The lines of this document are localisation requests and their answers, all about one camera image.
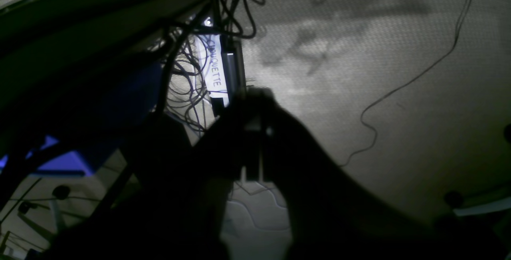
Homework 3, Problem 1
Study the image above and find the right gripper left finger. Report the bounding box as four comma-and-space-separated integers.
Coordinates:
48, 88, 276, 260

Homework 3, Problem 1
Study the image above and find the white labelled power strip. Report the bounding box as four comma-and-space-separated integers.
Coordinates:
195, 34, 246, 117

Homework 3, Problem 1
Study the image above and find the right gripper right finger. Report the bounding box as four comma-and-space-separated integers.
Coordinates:
261, 105, 507, 260

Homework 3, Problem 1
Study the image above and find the thin black floor cable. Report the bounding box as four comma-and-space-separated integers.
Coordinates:
339, 0, 475, 169

